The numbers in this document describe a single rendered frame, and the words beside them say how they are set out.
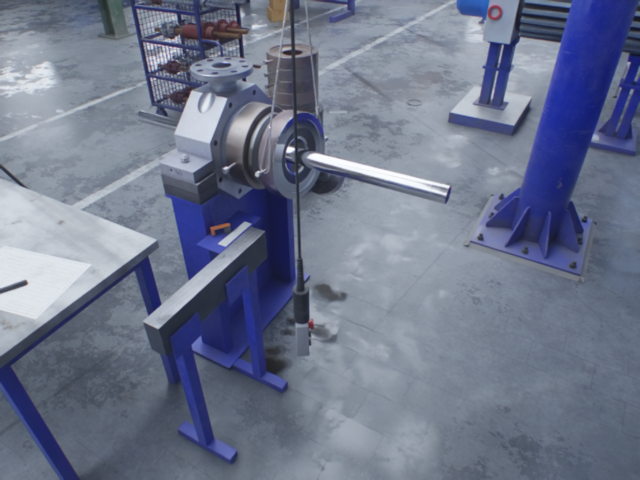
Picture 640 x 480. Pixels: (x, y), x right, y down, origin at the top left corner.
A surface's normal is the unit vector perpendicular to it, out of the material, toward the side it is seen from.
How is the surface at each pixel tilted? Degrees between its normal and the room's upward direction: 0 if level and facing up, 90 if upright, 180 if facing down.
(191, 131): 45
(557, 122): 90
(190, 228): 90
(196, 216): 90
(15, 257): 0
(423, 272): 0
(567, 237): 90
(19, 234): 0
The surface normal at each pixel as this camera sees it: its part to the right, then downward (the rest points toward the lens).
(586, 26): -0.76, 0.39
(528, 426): 0.00, -0.80
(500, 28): -0.51, 0.51
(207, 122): -0.34, -0.19
